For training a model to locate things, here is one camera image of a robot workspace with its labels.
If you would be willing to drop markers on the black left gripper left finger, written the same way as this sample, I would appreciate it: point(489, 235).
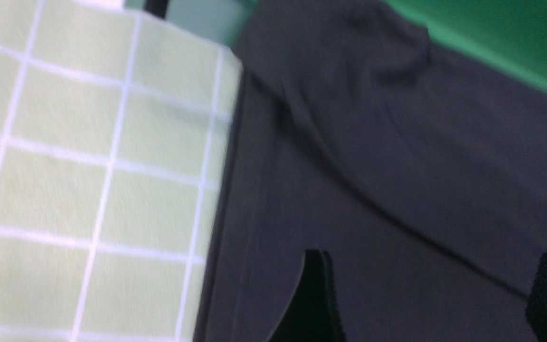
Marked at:
point(312, 314)

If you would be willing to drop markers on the dark gray long-sleeve shirt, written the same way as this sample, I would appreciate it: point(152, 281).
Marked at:
point(420, 173)

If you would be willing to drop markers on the green backdrop cloth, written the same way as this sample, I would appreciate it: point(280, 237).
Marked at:
point(508, 34)

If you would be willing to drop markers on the light green checkered tablecloth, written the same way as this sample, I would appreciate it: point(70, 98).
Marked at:
point(113, 132)

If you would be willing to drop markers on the green metal table frame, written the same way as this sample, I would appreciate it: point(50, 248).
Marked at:
point(217, 20)

